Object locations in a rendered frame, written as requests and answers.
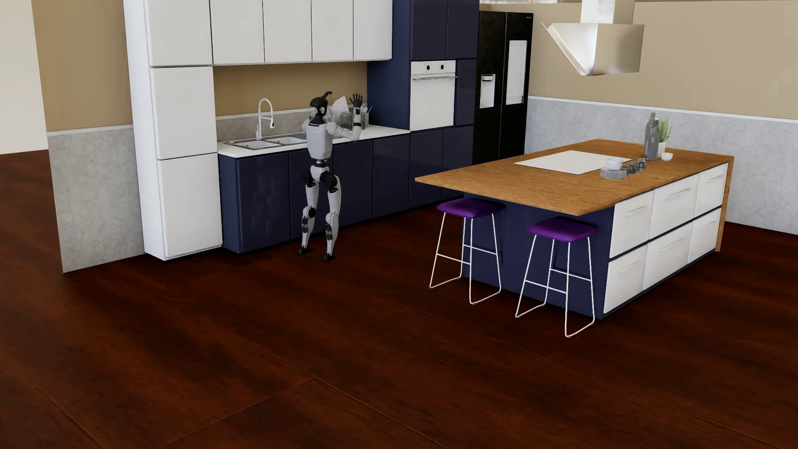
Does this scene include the white robot left leg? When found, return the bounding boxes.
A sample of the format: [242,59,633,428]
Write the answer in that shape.
[297,165,321,255]

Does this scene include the white robot leg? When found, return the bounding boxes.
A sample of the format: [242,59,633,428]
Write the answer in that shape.
[319,167,342,262]
[297,165,321,255]

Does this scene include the white flat cooktop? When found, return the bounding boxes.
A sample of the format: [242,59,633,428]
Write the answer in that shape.
[513,150,631,176]

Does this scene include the purple seat wire stool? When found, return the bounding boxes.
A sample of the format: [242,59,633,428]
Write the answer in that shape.
[428,197,506,306]
[514,216,600,339]

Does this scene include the white kitchen countertop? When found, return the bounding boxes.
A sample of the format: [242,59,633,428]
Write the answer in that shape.
[216,124,411,159]

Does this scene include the steel double sink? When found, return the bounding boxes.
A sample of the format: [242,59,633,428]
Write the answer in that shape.
[225,135,308,151]

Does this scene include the wooden top kitchen island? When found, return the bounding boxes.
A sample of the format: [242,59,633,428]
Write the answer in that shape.
[414,138,736,321]

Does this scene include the white robot right leg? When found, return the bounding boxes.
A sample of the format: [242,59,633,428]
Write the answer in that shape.
[319,167,342,262]

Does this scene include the white built-in oven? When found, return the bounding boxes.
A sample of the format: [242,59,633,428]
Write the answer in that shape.
[409,59,457,132]

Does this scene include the white range hood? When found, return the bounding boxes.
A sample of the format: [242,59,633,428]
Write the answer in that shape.
[540,0,645,77]

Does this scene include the navy tall oven cabinet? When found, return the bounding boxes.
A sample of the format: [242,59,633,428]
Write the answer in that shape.
[367,0,481,132]

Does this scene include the white curved faucet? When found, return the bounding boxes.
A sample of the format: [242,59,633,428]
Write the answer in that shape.
[256,97,276,141]

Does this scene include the tall white pantry cabinet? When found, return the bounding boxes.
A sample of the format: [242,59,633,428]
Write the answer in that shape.
[123,0,224,262]

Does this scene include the navy base cabinets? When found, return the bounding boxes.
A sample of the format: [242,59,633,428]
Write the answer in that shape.
[217,125,475,254]

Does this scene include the black double-door refrigerator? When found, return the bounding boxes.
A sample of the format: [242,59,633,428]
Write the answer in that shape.
[471,10,535,167]

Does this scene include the grey tall bottle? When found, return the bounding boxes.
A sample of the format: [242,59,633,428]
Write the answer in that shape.
[643,111,661,162]

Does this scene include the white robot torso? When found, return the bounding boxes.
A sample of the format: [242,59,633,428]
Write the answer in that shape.
[305,120,335,166]

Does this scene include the white wall cabinets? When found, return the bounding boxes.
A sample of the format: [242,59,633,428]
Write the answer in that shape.
[209,0,394,66]

